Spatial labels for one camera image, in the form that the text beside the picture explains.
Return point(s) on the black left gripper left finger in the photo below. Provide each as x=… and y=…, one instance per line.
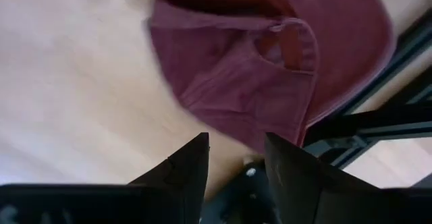
x=175, y=190

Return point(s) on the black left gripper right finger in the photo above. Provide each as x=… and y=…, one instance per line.
x=314, y=193

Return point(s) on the maroon baseball cap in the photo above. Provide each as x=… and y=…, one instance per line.
x=243, y=82

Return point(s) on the black aluminium table frame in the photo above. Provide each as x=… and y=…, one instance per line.
x=388, y=119

